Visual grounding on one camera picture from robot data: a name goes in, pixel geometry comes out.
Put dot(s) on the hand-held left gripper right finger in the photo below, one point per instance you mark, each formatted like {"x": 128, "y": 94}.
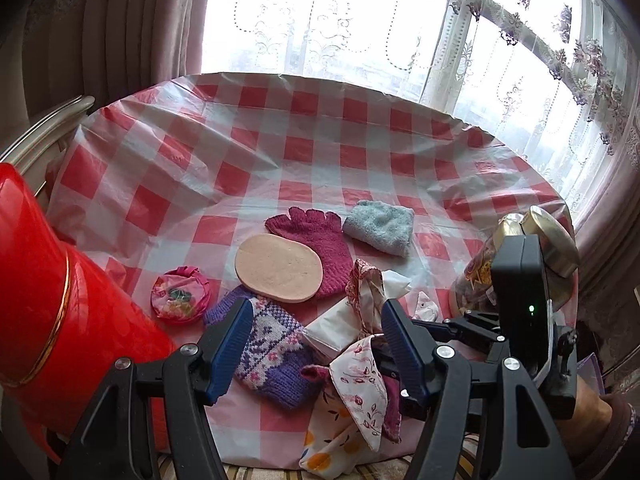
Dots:
{"x": 400, "y": 350}

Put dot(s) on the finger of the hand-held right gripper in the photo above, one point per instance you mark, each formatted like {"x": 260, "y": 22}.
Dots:
{"x": 482, "y": 360}
{"x": 470, "y": 327}

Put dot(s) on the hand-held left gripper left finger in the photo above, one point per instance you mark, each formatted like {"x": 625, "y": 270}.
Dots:
{"x": 232, "y": 345}

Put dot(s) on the purple knit mitten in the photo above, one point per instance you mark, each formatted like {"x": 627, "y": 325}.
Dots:
{"x": 280, "y": 350}

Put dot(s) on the pink floral cloth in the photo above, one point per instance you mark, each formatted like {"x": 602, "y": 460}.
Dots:
{"x": 357, "y": 385}

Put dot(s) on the white tissue pack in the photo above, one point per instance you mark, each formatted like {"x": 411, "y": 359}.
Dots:
{"x": 332, "y": 332}

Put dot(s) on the pink round pouch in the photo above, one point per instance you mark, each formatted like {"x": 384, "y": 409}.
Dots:
{"x": 180, "y": 295}

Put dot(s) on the peach oval pad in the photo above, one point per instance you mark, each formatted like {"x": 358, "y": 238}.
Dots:
{"x": 277, "y": 267}

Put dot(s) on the orange fruit print cloth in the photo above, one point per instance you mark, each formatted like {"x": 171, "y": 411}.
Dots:
{"x": 330, "y": 440}

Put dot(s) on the light blue towel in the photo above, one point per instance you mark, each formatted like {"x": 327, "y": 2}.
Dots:
{"x": 380, "y": 227}

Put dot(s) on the person's right forearm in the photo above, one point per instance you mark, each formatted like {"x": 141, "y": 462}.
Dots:
{"x": 592, "y": 415}

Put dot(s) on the glass jar with gold lid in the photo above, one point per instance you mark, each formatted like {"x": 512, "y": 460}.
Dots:
{"x": 475, "y": 280}

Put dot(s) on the small white pink pouch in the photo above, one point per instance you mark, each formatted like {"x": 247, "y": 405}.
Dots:
{"x": 425, "y": 305}

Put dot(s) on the pink curtain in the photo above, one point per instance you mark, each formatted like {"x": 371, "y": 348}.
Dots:
{"x": 125, "y": 25}
{"x": 615, "y": 260}

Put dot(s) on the purple box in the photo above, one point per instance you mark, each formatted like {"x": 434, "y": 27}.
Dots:
{"x": 592, "y": 370}

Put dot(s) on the striped velvet cushion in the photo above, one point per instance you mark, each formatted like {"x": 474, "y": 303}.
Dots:
{"x": 260, "y": 472}

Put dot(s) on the red plastic thermos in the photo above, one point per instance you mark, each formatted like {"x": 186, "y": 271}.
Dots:
{"x": 50, "y": 310}

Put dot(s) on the red white checked tablecloth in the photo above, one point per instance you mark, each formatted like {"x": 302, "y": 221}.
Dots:
{"x": 300, "y": 160}

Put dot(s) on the white ornate cabinet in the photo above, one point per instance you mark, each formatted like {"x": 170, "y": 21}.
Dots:
{"x": 50, "y": 125}

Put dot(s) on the embroidered lace curtain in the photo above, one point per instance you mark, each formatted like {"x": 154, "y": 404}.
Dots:
{"x": 350, "y": 25}

